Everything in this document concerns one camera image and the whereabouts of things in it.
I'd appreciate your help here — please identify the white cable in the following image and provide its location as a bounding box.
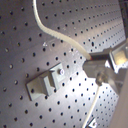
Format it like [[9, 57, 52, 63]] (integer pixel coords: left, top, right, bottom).
[[32, 0, 101, 128]]

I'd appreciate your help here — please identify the grey cable clip bracket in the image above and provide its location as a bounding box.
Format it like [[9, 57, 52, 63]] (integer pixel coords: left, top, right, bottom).
[[27, 63, 65, 100]]

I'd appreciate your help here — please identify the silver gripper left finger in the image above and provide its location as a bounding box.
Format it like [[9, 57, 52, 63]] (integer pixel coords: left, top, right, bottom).
[[83, 60, 127, 94]]

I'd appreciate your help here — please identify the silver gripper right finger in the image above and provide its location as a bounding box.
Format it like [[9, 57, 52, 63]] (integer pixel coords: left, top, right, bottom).
[[91, 39, 128, 72]]

